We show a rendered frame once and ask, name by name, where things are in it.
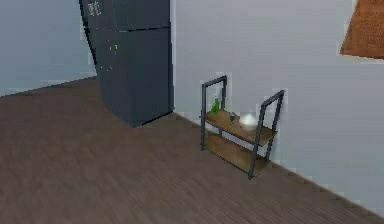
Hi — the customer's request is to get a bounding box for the dark grey fridge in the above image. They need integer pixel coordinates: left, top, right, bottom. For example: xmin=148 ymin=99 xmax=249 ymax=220
xmin=78 ymin=0 xmax=176 ymax=128

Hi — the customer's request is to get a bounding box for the green bottle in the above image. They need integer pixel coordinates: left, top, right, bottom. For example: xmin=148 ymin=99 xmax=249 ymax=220
xmin=210 ymin=97 xmax=221 ymax=115

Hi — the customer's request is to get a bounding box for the wooden shelf with metal frame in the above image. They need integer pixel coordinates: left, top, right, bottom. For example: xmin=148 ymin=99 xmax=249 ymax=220
xmin=199 ymin=75 xmax=286 ymax=181

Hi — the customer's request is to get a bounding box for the brown wooden framed picture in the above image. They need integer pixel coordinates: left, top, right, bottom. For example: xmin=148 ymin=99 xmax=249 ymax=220
xmin=339 ymin=0 xmax=384 ymax=60

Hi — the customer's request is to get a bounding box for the white bowl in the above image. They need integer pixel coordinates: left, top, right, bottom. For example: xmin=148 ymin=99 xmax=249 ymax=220
xmin=238 ymin=112 xmax=258 ymax=130

